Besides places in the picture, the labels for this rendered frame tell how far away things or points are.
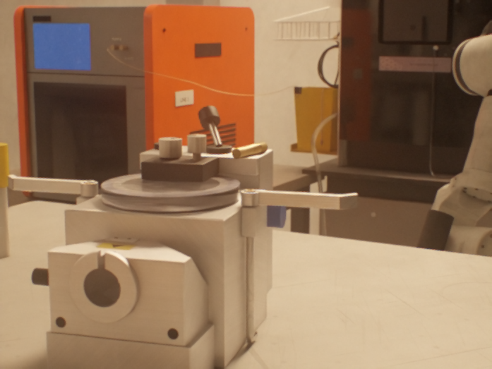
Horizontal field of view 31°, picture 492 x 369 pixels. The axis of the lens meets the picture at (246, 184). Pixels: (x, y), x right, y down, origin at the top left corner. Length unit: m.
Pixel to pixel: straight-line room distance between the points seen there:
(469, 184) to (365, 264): 0.45
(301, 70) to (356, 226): 1.44
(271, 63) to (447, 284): 2.93
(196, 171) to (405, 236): 1.61
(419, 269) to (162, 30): 1.14
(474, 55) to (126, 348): 0.82
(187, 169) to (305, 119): 1.75
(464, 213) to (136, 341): 0.79
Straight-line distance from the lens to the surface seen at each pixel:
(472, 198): 1.23
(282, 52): 3.57
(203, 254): 0.52
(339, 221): 2.21
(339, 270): 0.74
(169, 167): 0.57
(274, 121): 3.61
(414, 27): 2.16
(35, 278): 0.52
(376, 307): 0.65
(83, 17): 1.89
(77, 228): 0.54
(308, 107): 2.30
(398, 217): 2.15
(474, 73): 1.23
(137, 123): 1.82
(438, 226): 1.15
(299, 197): 0.54
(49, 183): 0.60
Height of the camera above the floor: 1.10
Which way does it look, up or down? 10 degrees down
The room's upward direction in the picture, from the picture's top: straight up
